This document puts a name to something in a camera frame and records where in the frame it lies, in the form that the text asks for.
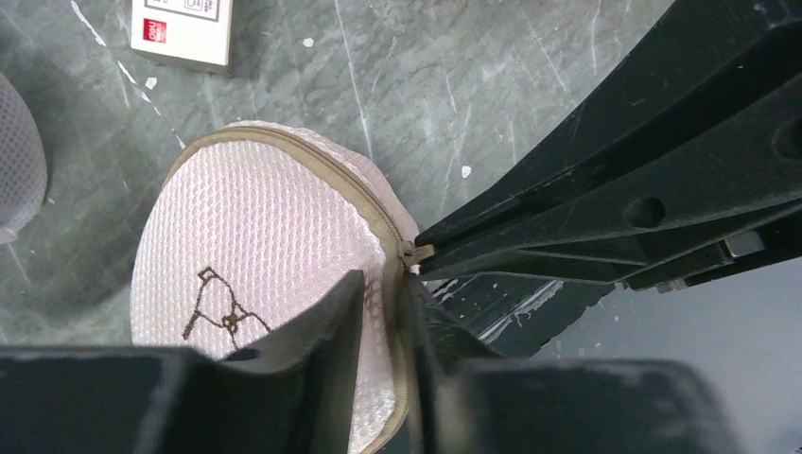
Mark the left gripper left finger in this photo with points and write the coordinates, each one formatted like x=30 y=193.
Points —
x=289 y=392

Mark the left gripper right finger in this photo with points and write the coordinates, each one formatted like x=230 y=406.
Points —
x=466 y=398

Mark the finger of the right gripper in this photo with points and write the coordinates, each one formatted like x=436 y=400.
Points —
x=683 y=166

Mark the beige trim mesh laundry bag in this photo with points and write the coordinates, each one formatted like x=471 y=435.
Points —
x=254 y=223

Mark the grey trim mesh laundry bag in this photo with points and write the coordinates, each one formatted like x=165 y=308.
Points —
x=23 y=164

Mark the small white red box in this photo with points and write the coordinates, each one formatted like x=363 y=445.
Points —
x=191 y=33

